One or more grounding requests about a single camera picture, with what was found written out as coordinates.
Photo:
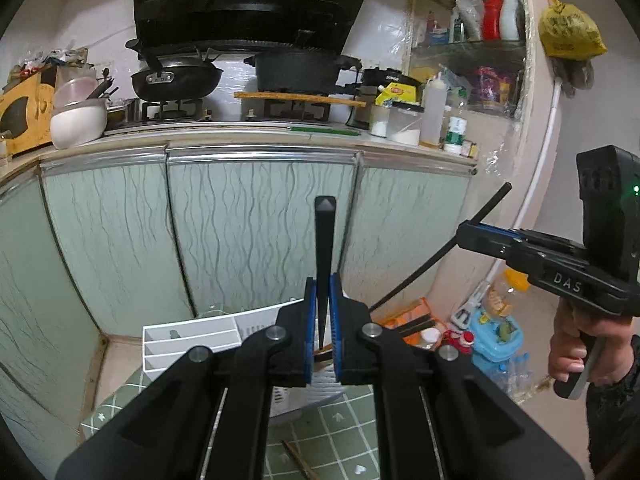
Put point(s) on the yellow microwave oven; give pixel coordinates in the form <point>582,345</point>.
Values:
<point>25,110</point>

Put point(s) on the yellow plastic bag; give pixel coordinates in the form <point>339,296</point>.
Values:
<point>570,30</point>

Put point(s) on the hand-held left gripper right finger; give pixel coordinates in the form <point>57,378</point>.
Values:
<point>334,320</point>

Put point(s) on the gas stove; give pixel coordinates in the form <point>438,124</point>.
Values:
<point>170,110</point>

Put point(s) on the clear jar white powder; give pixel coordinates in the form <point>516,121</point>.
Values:
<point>406,132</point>

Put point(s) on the white rice cooker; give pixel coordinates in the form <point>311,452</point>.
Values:
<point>77,122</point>

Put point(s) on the black chopstick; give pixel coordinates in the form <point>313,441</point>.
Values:
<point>325,240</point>
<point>415,276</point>

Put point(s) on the person's right forearm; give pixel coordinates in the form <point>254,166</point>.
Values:
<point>620,410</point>

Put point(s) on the orange packet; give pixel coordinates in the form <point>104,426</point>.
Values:
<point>400,317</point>

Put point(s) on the red bottle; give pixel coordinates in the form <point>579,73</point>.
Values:
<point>492,15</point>

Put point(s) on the blue plastic package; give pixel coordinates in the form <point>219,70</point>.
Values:
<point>487,345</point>

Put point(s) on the grey cloth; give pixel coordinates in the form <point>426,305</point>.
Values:
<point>575,77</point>

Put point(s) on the black electric cooker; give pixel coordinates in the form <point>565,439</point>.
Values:
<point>387,79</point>

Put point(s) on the green checked tablecloth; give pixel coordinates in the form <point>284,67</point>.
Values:
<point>320,440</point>

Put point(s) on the black cooking pot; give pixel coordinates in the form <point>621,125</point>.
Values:
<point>295,72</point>

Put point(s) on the white grey utensil holder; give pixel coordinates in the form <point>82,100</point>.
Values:
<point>200,337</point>

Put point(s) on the white bottle green label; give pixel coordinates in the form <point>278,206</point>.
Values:
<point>456,135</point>

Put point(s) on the orange-lidded bottle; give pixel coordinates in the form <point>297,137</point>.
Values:
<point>516,280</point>

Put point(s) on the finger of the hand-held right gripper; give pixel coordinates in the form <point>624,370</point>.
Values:
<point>540,237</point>
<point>482,242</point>

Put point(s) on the white pipe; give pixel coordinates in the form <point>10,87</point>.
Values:
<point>544,160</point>

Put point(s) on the person's right hand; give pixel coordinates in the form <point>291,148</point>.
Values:
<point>565,355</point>

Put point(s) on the purple packet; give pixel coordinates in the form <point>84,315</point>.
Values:
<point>495,87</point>

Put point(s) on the black wok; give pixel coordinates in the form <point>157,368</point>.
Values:
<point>175,82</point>

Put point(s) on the wooden cutting board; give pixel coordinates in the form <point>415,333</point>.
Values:
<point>300,97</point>

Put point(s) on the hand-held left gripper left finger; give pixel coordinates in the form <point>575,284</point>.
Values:
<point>311,310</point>

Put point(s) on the white squeeze bottle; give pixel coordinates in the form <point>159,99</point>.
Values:
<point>432,115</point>

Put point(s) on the white plastic bottle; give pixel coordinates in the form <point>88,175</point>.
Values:
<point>510,15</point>

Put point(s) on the black range hood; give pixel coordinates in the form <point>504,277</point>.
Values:
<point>240,0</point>

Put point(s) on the green glass kitchen cabinet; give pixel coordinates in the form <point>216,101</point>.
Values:
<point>110,240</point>

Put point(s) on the wooden chopstick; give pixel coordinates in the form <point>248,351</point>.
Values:
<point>297,460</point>

